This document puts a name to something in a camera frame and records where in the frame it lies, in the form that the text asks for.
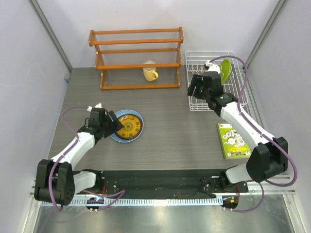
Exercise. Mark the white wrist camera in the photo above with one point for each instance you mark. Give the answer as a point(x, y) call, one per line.
point(210, 67)
point(99, 105)

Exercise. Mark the orange wooden shelf rack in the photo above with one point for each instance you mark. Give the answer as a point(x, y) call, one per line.
point(151, 49)

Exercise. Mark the green plate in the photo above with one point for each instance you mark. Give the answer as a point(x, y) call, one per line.
point(225, 69)

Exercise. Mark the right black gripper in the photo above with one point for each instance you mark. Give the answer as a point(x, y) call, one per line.
point(198, 80)

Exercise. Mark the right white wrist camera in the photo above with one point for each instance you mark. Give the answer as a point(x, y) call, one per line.
point(210, 67)

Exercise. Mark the brown yellow plate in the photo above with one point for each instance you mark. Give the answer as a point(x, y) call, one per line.
point(132, 126)

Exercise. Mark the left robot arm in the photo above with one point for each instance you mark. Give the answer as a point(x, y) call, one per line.
point(56, 182)

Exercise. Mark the white slotted cable duct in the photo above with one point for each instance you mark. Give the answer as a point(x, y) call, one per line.
point(85, 201)

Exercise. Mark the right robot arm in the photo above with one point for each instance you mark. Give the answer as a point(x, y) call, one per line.
point(268, 154)

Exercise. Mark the yellow ceramic mug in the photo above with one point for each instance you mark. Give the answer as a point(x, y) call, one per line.
point(150, 74)

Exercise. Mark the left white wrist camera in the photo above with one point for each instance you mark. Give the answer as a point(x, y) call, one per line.
point(99, 105)

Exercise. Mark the blue plate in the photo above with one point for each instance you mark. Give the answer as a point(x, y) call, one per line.
point(120, 113)

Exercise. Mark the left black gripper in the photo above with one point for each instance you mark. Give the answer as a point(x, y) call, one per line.
point(115, 125)

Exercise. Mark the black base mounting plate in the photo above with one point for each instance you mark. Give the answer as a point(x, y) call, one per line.
point(166, 184)

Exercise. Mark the green booklet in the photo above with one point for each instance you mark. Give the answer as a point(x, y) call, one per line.
point(232, 144)

